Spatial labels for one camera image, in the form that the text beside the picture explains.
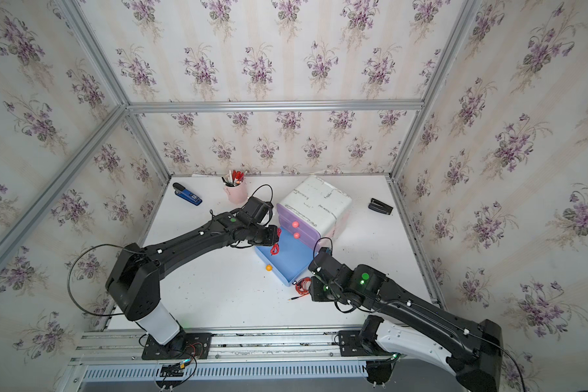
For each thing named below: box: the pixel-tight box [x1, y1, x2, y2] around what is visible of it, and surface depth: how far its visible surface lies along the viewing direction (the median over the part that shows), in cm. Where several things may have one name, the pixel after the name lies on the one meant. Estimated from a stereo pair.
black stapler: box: [367, 197, 394, 215], surface depth 109 cm
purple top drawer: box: [276, 203, 321, 246], surface depth 81 cm
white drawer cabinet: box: [276, 175, 352, 245], surface depth 84 cm
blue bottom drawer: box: [253, 226, 315, 287], surface depth 88 cm
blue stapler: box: [172, 182, 204, 206], surface depth 112 cm
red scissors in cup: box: [231, 169, 245, 184], surface depth 108 cm
